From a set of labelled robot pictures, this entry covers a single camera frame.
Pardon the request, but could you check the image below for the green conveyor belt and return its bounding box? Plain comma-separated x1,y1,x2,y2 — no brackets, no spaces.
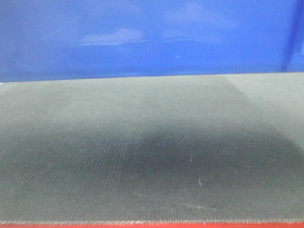
0,73,304,223

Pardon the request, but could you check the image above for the large blue plastic bin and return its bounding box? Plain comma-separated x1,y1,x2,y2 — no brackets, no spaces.
0,0,304,82

